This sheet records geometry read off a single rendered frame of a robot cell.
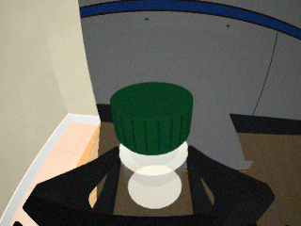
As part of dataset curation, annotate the white bottle with green cap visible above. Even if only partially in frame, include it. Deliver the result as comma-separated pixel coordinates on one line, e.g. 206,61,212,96
110,82,194,209

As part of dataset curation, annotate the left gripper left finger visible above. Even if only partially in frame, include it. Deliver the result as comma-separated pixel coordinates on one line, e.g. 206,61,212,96
29,146,120,215

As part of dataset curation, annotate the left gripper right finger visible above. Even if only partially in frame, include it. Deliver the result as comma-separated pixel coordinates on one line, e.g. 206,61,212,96
186,145,275,226

